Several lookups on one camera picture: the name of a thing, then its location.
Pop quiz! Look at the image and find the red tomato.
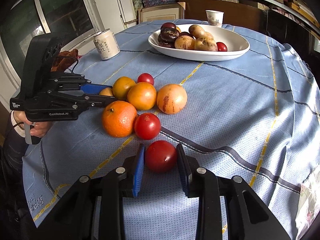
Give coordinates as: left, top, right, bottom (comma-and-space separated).
216, 42, 228, 51
134, 113, 161, 140
137, 73, 154, 85

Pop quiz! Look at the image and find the large dark red plum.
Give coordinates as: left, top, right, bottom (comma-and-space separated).
161, 22, 176, 30

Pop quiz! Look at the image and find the blotchy yellow pear front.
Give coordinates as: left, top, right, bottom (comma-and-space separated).
175, 35, 195, 50

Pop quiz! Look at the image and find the dark brown fruit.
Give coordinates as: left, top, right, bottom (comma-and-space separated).
179, 31, 194, 39

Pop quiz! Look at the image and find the smooth yellow pear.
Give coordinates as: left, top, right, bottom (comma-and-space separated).
188, 24, 207, 38

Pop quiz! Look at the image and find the blotchy yellow pear large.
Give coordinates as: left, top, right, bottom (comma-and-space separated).
195, 37, 217, 51

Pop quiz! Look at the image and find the left forearm dark sleeve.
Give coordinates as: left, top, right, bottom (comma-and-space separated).
3, 119, 28, 173

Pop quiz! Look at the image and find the left hand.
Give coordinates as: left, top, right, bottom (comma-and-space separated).
11, 111, 53, 138

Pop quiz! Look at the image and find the small yellow fruit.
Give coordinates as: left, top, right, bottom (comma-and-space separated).
99, 87, 114, 96

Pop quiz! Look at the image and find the red tomato low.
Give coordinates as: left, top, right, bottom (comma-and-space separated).
144, 140, 177, 173

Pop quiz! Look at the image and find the small yellow orange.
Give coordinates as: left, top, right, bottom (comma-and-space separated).
112, 76, 136, 101

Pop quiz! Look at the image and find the large mandarin with stem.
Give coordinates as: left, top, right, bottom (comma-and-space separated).
101, 101, 137, 138

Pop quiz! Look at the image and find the white beverage can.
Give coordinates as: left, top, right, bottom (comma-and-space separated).
93, 28, 120, 61

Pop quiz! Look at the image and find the round orange citrus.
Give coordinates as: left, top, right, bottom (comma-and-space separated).
127, 82, 157, 111

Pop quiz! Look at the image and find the red tomato back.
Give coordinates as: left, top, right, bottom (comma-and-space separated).
137, 73, 154, 85

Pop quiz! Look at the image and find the orange-yellow passion fruit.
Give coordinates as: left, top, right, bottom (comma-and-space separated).
156, 84, 187, 114

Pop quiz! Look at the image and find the blue checked tablecloth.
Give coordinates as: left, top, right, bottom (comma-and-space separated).
23, 21, 319, 239

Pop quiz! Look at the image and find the dark chocolate-coloured fruit in dish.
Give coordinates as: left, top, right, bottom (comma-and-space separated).
160, 27, 180, 43

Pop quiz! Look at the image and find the beige carton box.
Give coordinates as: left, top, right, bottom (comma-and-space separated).
138, 2, 186, 23

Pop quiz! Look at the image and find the white oval serving dish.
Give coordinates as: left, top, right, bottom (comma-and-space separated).
148, 24, 250, 61

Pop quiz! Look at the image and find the white paper cup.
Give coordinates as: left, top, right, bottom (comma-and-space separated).
206, 10, 224, 27

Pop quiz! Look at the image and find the wooden cabinet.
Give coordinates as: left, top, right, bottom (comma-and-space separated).
184, 0, 266, 33

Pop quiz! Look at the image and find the black cable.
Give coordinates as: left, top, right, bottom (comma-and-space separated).
57, 55, 80, 74

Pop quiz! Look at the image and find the window with white frame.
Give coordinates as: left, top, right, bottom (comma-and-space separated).
1, 0, 99, 87

